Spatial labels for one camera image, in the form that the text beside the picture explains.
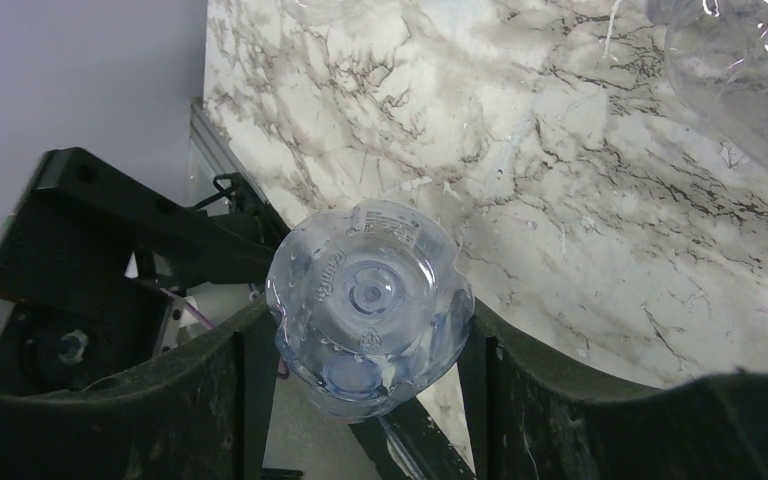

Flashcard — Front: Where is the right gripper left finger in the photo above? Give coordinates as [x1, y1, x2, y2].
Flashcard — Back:
[0, 300, 279, 479]

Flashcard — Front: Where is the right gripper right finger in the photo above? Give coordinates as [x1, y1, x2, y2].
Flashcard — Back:
[458, 304, 768, 479]

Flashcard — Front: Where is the blue cap clear bottle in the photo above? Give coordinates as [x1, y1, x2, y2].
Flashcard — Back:
[265, 200, 475, 423]

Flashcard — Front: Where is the crushed clear white-cap bottle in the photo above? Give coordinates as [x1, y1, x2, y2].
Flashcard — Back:
[640, 0, 768, 169]

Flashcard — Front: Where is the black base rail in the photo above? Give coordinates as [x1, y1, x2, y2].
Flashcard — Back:
[0, 146, 478, 480]

